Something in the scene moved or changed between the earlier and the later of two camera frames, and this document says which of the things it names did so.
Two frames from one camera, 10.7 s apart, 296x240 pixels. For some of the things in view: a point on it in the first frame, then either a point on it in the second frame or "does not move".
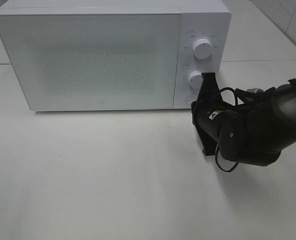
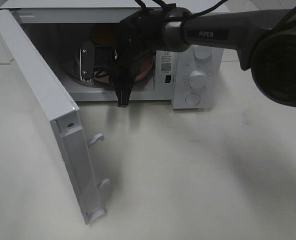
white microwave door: [93, 61] -> [68, 137]
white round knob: [195, 80] does not move
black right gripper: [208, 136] -> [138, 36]
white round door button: [190, 98] does not move
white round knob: [202, 48] does not move
